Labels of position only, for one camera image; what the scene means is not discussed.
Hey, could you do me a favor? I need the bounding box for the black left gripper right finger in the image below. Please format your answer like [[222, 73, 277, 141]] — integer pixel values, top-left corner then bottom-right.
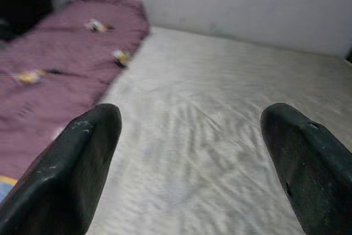
[[260, 102, 352, 235]]

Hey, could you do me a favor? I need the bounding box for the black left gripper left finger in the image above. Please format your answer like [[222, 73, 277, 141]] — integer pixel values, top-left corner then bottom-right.
[[0, 103, 123, 235]]

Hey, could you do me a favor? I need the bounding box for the purple cartoon print blanket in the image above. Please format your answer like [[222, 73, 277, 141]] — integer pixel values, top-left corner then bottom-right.
[[0, 0, 151, 182]]

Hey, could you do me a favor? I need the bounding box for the white quilted mattress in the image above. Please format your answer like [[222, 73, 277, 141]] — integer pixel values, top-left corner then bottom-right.
[[87, 25, 352, 235]]

